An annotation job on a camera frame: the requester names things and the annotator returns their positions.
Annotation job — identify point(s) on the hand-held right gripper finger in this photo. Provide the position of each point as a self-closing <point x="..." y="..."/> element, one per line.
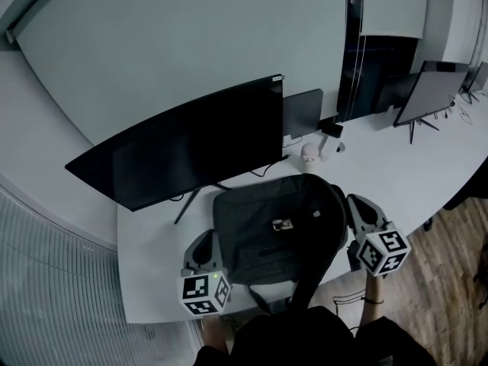
<point x="379" y="216"/>
<point x="352" y="212"/>

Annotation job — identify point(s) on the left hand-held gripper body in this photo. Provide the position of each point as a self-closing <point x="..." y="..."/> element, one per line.
<point x="202" y="292"/>

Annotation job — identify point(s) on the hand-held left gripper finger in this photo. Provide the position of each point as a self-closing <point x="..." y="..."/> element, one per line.
<point x="217" y="250"/>
<point x="190" y="255"/>

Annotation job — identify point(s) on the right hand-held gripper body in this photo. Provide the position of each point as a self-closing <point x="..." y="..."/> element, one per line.
<point x="383" y="250"/>

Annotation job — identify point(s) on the dark grey backpack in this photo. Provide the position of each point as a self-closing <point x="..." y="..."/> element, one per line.
<point x="259" y="208"/>

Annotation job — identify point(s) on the person's right forearm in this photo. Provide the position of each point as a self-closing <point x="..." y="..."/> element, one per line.
<point x="373" y="288"/>

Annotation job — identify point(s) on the person's left forearm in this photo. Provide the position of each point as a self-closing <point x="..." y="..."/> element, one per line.
<point x="215" y="334"/>

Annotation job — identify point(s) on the black wrist band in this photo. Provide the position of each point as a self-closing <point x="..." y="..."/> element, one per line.
<point x="373" y="300"/>

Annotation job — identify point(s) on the white desk gadget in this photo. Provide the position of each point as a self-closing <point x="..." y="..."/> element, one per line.
<point x="328" y="149"/>

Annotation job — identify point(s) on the printed picture tag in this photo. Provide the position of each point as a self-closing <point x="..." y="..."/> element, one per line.
<point x="283" y="225"/>

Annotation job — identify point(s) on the white cup with lid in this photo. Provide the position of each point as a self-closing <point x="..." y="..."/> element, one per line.
<point x="309" y="156"/>

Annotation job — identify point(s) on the black desktop box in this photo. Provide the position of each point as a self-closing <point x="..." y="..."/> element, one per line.
<point x="332" y="128"/>

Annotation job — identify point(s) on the white power adapter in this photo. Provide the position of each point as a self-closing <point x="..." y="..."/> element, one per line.
<point x="291" y="139"/>

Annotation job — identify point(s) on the large curved black monitor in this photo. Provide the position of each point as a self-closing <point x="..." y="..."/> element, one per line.
<point x="190" y="147"/>

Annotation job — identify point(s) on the person's black clothing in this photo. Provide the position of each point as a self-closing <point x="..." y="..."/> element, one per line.
<point x="297" y="341"/>

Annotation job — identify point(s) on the black monitor on tripod stand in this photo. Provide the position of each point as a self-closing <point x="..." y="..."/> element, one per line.
<point x="431" y="94"/>

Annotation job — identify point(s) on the dark monitor behind tripod monitor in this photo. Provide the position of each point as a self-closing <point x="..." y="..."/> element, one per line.
<point x="446" y="65"/>

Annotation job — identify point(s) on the small black monitor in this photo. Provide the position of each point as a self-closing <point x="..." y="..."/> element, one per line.
<point x="480" y="78"/>

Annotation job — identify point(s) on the small white roller blind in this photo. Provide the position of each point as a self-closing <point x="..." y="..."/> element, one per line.
<point x="392" y="6"/>

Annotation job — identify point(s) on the large white roller blind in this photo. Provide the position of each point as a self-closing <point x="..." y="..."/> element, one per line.
<point x="171" y="40"/>

